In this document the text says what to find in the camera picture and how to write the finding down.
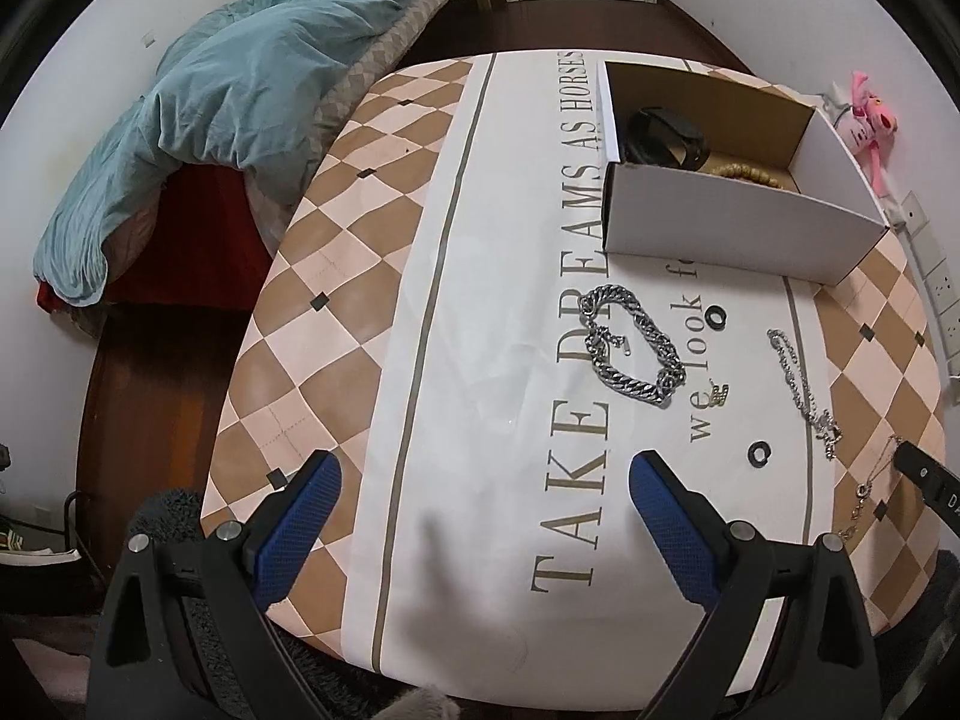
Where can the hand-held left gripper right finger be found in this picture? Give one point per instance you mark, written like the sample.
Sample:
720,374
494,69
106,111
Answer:
667,529

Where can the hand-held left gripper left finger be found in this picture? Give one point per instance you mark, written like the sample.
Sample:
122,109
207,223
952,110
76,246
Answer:
300,529

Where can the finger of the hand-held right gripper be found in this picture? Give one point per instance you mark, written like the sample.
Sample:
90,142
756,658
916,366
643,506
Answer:
934,484

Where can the white cardboard box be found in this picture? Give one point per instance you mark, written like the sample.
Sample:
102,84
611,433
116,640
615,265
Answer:
735,240

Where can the dark fluffy cushion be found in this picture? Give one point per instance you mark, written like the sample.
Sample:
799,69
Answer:
176,514

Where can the dark patterned cloth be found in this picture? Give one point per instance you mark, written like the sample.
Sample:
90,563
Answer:
926,637

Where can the grey fluffy cloth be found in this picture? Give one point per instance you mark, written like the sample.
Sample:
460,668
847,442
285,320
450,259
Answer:
420,705

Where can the white power strip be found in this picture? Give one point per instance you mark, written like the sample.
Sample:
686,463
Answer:
930,270

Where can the white book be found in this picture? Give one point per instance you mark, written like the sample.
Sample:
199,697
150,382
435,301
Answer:
37,556

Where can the checkered printed tablecloth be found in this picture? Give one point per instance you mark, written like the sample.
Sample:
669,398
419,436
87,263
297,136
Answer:
487,315

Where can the red bed sheet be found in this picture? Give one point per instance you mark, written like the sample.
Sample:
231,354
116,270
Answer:
202,240

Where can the pink plush toy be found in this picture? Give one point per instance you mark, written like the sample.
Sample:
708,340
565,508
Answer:
866,116

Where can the teal blanket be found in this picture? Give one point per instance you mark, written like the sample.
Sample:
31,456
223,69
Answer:
225,105

